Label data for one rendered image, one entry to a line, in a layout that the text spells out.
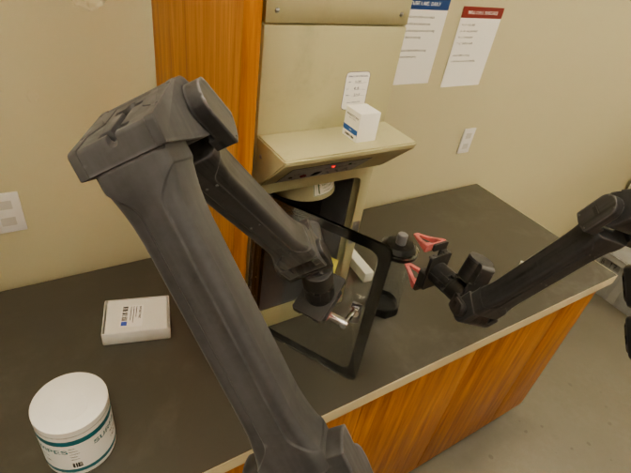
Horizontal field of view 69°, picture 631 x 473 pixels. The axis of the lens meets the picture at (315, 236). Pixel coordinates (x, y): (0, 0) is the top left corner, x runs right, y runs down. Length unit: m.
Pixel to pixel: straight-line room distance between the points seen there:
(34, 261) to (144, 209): 1.12
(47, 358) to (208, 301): 0.94
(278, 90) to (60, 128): 0.60
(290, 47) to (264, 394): 0.64
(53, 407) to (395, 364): 0.78
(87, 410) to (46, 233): 0.60
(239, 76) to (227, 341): 0.48
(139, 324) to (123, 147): 0.92
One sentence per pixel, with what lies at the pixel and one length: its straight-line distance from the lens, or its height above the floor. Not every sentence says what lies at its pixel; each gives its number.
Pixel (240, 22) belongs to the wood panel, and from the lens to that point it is 0.75.
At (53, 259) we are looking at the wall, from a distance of 1.48.
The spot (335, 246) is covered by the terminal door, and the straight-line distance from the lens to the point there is 0.92.
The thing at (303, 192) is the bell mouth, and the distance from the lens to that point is 1.09.
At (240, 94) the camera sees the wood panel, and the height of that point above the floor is 1.63.
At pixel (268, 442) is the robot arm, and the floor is 1.51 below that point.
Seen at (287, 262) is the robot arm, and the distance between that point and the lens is 0.70.
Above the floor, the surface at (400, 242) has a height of 1.19.
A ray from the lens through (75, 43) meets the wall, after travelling 1.23.
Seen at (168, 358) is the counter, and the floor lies 0.94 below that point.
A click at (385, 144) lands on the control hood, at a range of 0.97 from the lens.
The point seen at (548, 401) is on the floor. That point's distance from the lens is 2.78.
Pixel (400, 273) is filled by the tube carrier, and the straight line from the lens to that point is 1.27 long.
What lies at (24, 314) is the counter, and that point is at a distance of 1.40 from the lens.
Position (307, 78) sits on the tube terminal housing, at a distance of 0.93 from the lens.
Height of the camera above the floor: 1.89
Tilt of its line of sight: 36 degrees down
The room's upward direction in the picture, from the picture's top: 10 degrees clockwise
